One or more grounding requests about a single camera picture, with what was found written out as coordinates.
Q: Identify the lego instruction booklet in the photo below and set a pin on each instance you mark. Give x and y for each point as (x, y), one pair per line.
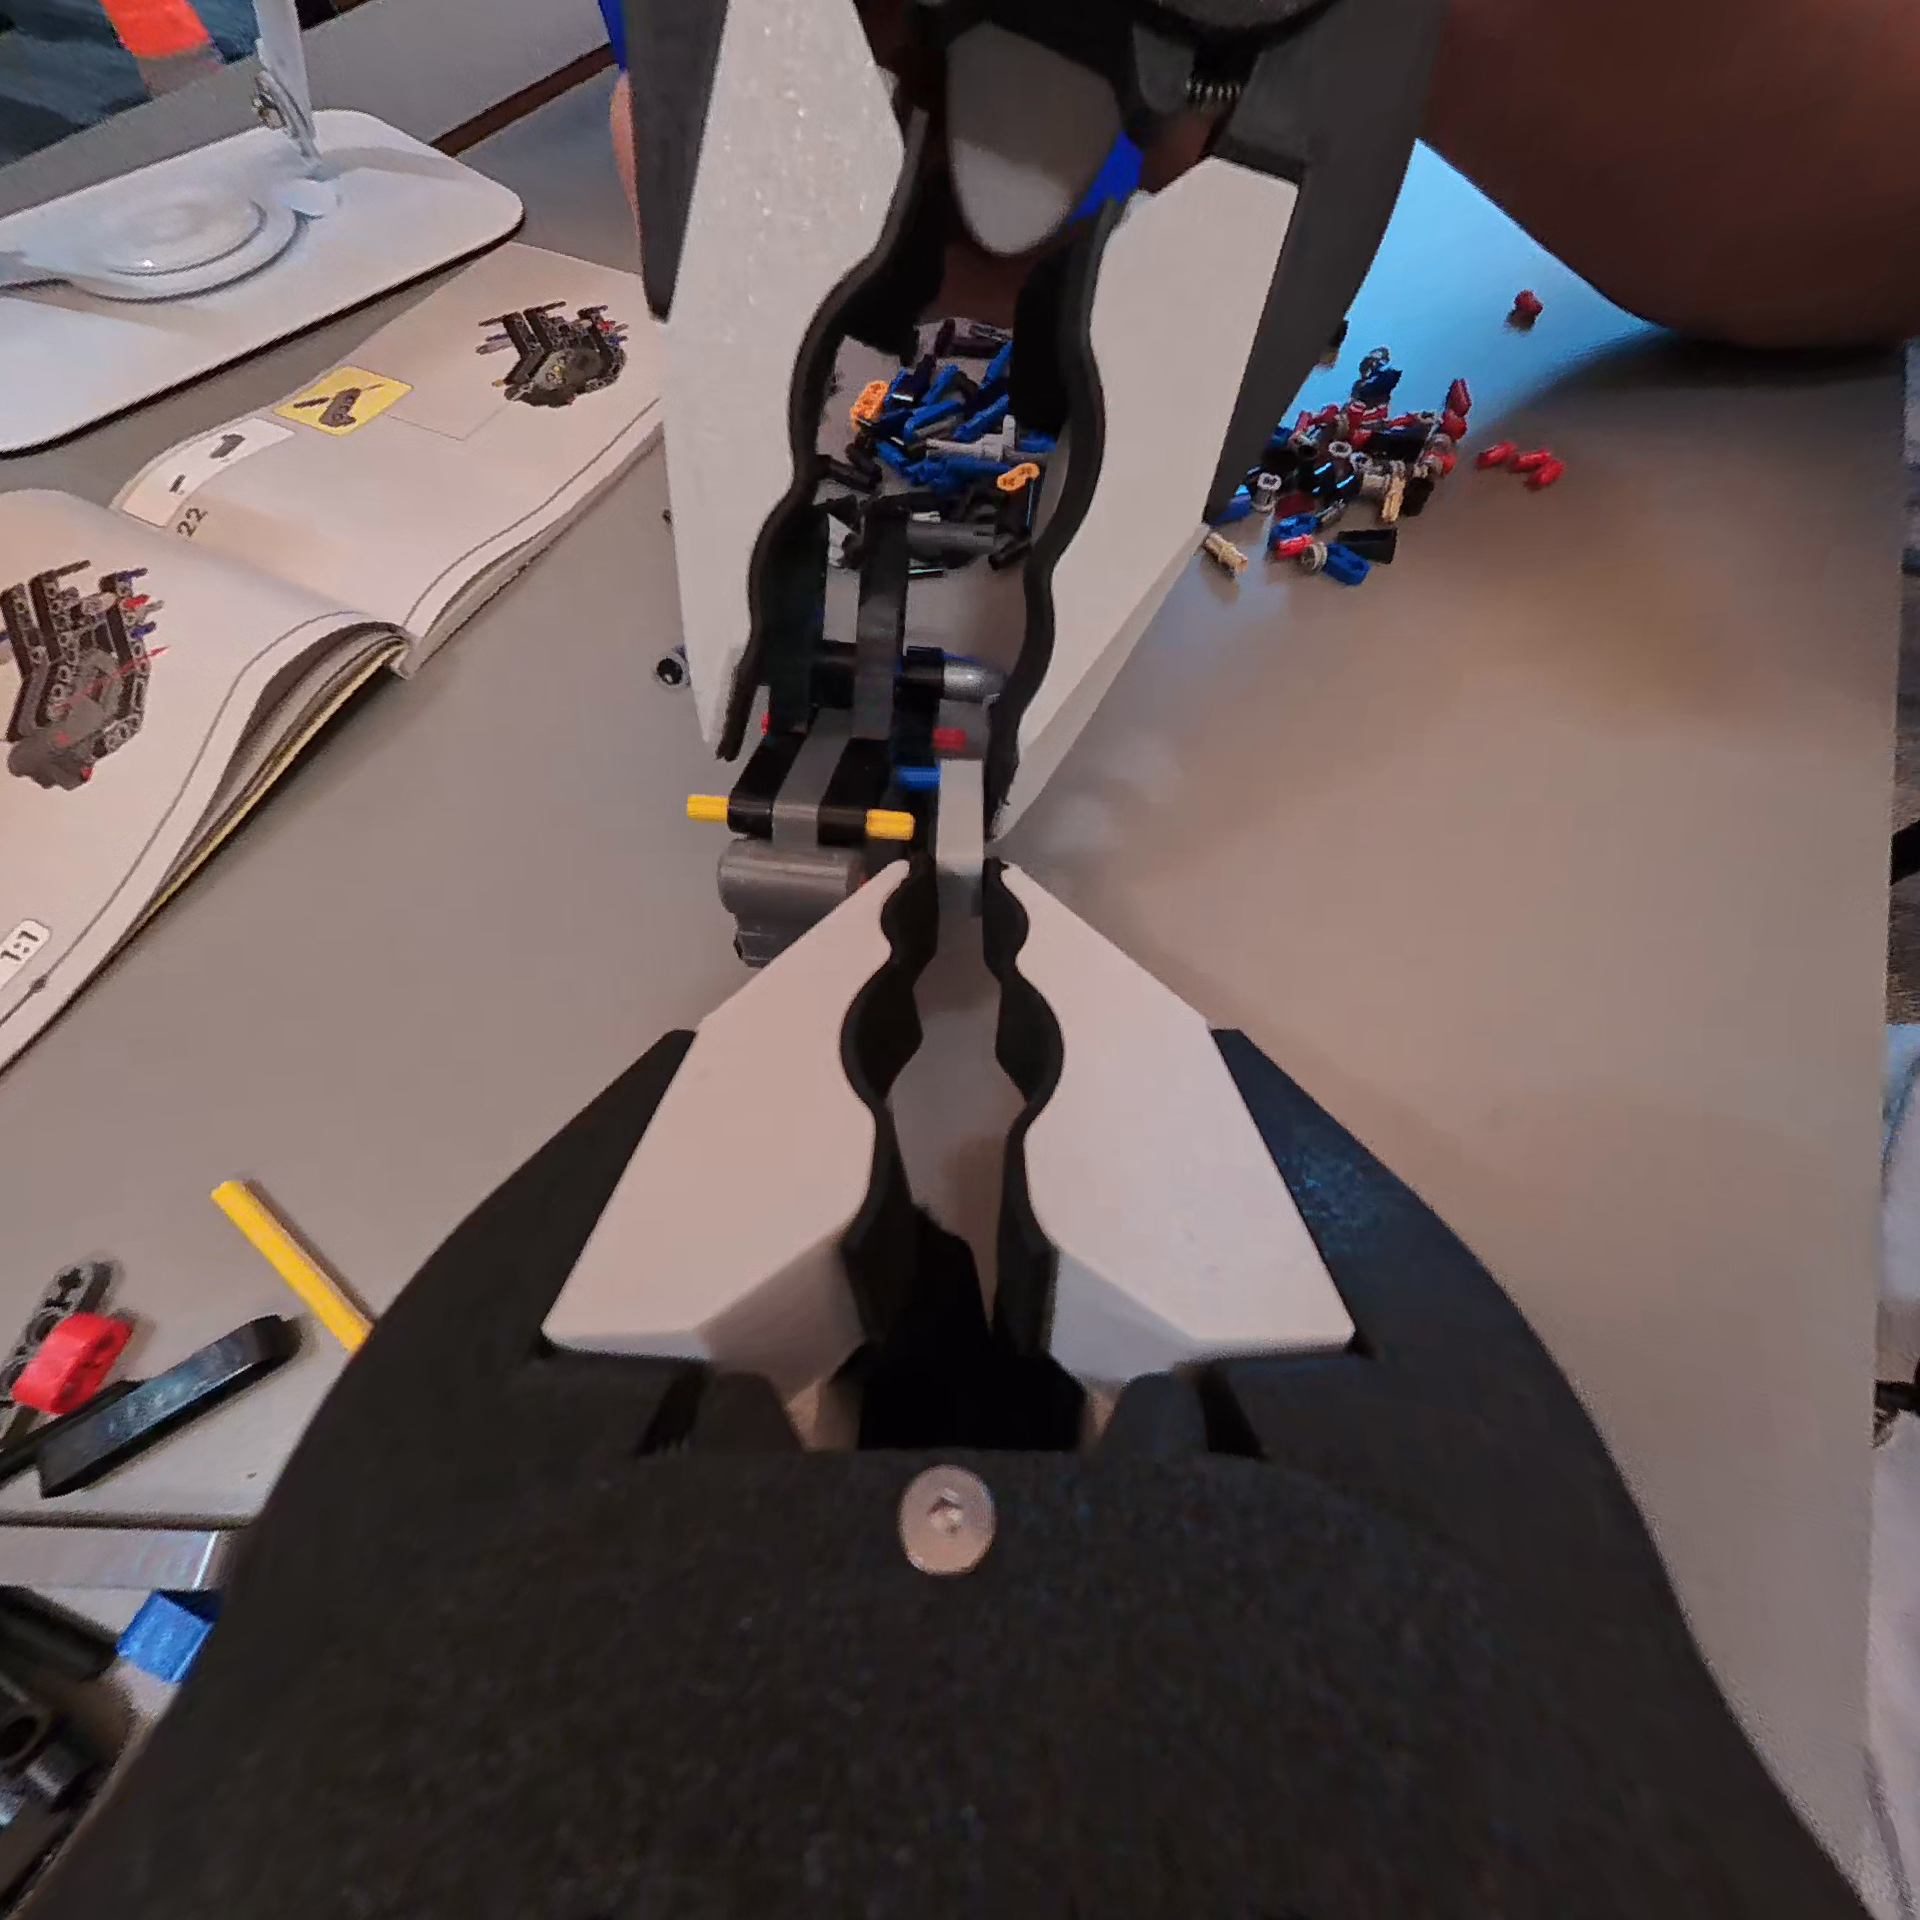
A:
(299, 599)

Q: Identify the pile of small lego pieces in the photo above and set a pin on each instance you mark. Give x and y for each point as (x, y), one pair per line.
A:
(1348, 465)

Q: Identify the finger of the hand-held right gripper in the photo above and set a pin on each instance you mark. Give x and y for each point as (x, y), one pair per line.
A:
(1184, 375)
(764, 225)

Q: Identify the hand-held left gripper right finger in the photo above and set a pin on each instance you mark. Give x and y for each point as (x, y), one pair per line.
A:
(1184, 1200)

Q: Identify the pile of large lego parts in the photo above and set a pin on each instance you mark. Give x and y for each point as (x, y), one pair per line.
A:
(164, 1634)

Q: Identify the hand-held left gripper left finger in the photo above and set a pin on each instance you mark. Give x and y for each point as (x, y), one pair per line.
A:
(704, 1200)

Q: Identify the person's right forearm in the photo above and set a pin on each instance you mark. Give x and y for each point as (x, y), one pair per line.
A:
(1681, 149)

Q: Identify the grey lego beam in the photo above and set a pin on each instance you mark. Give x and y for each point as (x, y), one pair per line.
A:
(960, 839)

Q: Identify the red lego piece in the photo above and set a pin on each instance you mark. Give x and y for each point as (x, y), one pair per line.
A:
(75, 1357)

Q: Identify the partly built lego model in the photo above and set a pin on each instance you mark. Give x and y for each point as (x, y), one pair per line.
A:
(810, 779)

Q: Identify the yellow lego axle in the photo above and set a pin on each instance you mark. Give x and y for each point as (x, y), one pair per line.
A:
(293, 1266)

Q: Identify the long black lego beam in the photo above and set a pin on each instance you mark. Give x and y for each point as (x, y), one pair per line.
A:
(164, 1411)

